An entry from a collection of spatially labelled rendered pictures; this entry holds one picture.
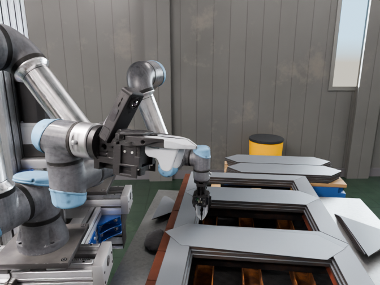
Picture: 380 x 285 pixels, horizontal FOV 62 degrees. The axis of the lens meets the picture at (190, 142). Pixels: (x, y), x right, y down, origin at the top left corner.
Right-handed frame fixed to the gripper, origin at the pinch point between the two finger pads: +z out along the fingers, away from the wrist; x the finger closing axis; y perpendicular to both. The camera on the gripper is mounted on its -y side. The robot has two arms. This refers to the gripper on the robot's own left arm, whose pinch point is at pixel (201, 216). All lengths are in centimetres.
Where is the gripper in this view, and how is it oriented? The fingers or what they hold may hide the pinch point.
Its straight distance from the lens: 156.3
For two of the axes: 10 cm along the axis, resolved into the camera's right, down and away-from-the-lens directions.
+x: 9.9, 0.3, -1.1
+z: 0.0, 9.6, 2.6
